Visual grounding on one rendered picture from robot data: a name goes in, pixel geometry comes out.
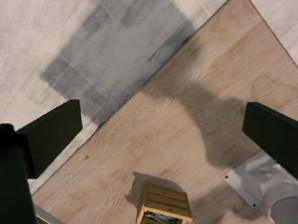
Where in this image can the wooden crate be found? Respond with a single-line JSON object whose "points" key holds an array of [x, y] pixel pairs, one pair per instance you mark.
{"points": [[172, 207]]}

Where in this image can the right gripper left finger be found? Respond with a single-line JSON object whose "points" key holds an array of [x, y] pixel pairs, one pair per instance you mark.
{"points": [[26, 153]]}

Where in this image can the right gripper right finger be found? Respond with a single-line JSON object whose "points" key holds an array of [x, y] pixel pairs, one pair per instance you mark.
{"points": [[275, 133]]}

